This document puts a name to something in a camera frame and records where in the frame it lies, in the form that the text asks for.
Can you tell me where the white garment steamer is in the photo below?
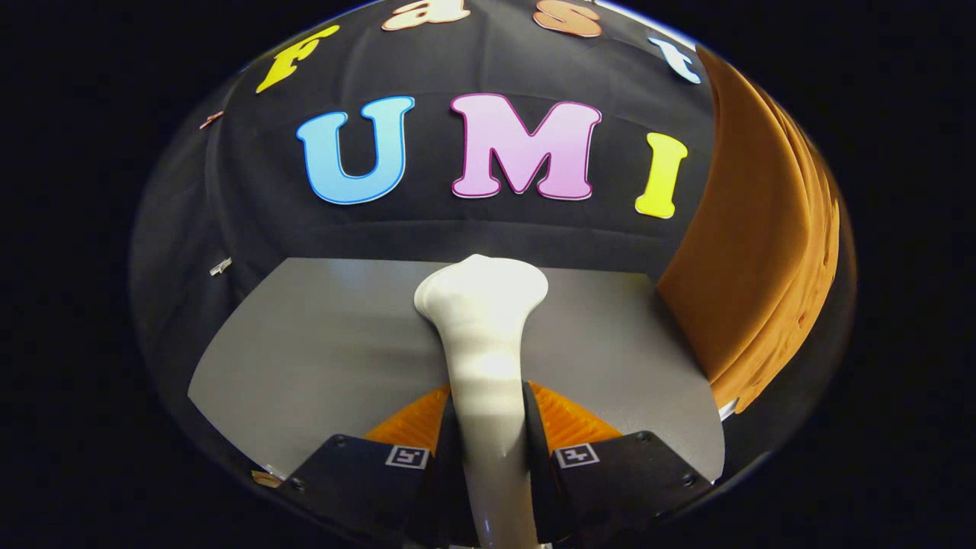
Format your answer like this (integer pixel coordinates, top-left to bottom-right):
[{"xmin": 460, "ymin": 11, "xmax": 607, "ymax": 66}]
[{"xmin": 414, "ymin": 254, "xmax": 550, "ymax": 549}]

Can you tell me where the grey cabinet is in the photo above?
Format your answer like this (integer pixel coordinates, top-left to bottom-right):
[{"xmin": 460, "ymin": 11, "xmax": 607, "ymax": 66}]
[{"xmin": 188, "ymin": 258, "xmax": 725, "ymax": 483}]

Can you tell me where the orange button shirt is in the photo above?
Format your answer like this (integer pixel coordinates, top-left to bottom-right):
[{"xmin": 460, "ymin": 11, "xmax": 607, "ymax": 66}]
[{"xmin": 657, "ymin": 46, "xmax": 841, "ymax": 414}]

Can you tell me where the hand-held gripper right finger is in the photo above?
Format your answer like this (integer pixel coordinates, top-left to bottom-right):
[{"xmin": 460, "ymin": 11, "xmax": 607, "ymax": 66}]
[{"xmin": 522, "ymin": 381, "xmax": 714, "ymax": 546}]

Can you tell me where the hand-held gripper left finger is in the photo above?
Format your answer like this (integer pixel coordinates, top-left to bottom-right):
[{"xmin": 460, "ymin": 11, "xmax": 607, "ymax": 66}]
[{"xmin": 278, "ymin": 384, "xmax": 458, "ymax": 549}]

